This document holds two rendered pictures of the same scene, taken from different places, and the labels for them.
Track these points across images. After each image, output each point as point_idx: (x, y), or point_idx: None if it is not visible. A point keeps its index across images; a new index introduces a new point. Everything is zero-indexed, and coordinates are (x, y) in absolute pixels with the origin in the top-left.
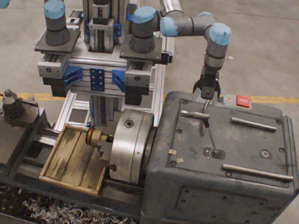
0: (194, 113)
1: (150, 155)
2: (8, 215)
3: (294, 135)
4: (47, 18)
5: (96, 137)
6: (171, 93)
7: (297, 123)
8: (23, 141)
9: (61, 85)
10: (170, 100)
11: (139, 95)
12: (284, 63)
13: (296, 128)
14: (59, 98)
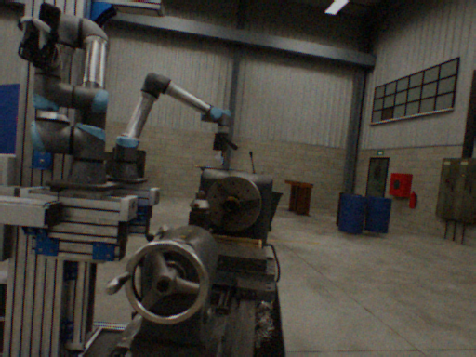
0: (228, 167)
1: (257, 181)
2: (284, 347)
3: (111, 276)
4: (99, 141)
5: (236, 199)
6: (205, 171)
7: (98, 272)
8: None
9: (125, 234)
10: (213, 171)
11: (150, 219)
12: (6, 261)
13: (104, 274)
14: None
